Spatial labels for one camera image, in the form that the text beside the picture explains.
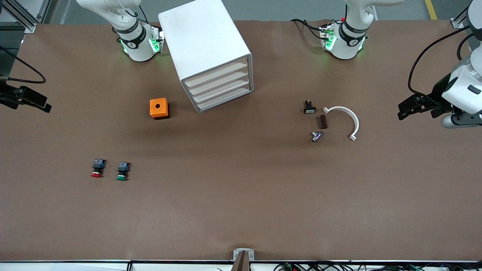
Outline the red push button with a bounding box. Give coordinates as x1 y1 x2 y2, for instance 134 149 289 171
91 158 106 178

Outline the green push button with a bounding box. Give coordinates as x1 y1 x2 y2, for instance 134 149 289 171
116 162 131 181

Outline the white curved plastic arc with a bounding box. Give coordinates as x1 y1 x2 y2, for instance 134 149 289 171
323 106 360 142

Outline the orange box with hole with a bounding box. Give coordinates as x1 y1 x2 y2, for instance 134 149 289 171
149 98 170 120

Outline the brown table cover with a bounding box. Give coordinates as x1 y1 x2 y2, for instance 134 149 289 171
0 19 482 262

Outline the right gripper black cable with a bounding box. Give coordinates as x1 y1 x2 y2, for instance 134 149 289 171
0 46 47 84

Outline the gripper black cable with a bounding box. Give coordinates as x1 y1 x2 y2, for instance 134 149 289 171
0 46 47 84
408 26 473 97

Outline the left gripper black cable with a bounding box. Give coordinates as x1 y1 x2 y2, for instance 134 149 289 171
408 26 473 97

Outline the aluminium frame profile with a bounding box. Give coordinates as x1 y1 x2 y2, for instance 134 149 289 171
0 0 51 33
451 7 472 29

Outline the black base cable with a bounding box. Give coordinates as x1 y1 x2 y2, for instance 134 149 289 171
290 18 326 40

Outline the white table edge rail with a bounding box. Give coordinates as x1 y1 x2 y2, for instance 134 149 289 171
0 260 482 271

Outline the black cable bundle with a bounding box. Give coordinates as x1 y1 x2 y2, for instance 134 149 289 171
275 262 482 271

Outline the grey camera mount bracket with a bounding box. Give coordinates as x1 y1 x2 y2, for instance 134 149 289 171
233 248 255 271

